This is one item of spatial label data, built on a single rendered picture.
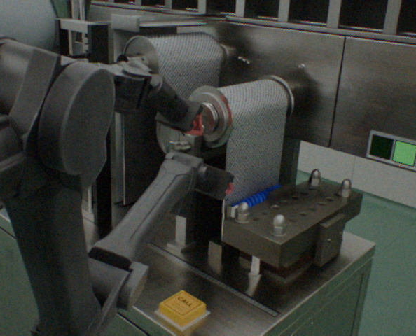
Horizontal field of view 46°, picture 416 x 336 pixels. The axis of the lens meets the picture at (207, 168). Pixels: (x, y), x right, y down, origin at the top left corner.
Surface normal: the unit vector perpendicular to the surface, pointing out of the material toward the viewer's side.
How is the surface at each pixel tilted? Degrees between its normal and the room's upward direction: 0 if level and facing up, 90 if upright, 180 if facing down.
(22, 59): 30
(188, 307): 0
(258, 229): 0
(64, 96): 50
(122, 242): 12
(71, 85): 40
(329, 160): 90
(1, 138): 58
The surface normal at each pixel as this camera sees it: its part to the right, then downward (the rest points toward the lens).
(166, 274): 0.05, -0.93
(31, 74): -0.13, -0.04
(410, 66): -0.67, 0.24
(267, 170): 0.74, 0.28
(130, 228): 0.21, -0.85
